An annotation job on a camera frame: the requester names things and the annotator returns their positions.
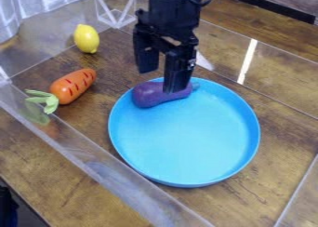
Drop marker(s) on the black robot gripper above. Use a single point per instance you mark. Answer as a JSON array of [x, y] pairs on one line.
[[169, 18]]

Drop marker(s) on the purple toy eggplant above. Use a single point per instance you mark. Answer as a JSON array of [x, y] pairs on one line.
[[149, 94]]

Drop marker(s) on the blue round tray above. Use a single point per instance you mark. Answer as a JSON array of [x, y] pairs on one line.
[[190, 142]]

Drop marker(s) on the yellow toy lemon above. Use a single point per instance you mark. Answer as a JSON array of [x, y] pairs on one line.
[[86, 38]]

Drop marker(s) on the orange toy carrot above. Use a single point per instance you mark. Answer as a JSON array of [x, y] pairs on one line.
[[65, 90]]

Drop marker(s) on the clear acrylic front barrier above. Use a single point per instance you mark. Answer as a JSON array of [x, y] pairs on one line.
[[154, 204]]

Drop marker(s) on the clear acrylic corner bracket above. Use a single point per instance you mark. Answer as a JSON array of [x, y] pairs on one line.
[[114, 17]]

